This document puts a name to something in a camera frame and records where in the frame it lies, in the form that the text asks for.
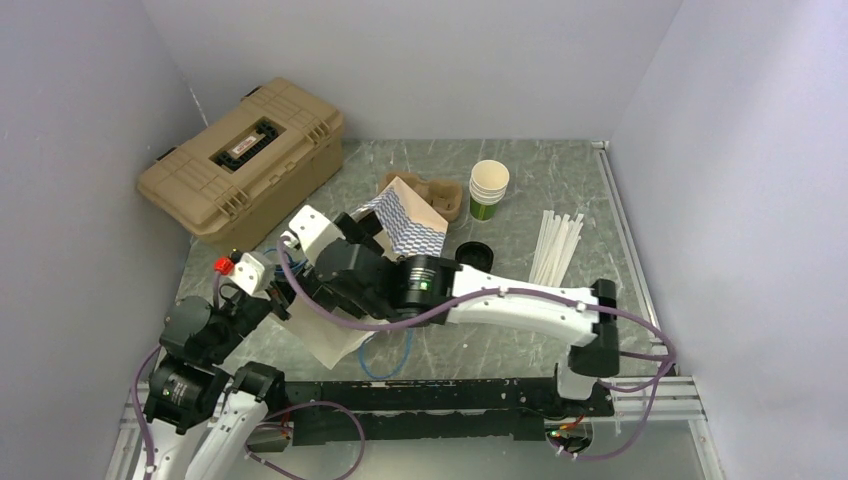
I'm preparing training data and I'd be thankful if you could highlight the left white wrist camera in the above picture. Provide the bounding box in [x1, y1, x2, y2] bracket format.
[213, 250, 276, 298]

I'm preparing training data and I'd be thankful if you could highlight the stack of black lids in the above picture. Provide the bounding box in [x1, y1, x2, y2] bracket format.
[454, 241, 494, 272]

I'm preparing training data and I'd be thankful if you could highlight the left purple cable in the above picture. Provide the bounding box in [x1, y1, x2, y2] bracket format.
[132, 271, 366, 480]

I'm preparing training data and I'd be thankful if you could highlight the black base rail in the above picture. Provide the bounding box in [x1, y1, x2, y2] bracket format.
[218, 360, 598, 446]

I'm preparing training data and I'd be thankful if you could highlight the tan plastic toolbox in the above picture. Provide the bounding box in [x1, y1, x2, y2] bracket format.
[137, 78, 345, 253]

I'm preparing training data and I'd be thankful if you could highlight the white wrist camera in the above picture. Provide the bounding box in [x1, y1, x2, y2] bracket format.
[280, 205, 345, 263]
[213, 250, 276, 298]

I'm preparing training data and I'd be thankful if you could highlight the stack of paper cups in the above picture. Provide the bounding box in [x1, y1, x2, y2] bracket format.
[469, 159, 510, 221]

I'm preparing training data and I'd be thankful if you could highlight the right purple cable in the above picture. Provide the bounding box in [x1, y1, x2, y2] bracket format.
[274, 238, 678, 464]

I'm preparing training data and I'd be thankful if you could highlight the brown cardboard cup carrier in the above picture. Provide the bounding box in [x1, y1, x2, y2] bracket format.
[377, 171, 464, 223]

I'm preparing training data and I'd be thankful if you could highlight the bundle of white straws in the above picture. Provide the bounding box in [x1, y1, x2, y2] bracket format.
[528, 210, 585, 287]

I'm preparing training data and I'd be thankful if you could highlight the purple cable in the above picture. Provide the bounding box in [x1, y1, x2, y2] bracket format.
[274, 238, 678, 464]
[132, 271, 366, 480]

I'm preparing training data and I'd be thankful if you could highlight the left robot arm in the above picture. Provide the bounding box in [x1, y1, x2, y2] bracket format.
[131, 293, 288, 479]

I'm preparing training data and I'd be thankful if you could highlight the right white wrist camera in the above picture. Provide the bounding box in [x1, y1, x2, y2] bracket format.
[280, 205, 345, 263]

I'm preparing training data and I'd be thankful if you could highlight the blue checkered paper bag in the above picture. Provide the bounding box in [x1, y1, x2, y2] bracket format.
[279, 179, 448, 369]

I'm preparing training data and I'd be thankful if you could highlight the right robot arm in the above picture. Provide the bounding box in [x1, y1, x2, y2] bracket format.
[289, 207, 621, 415]

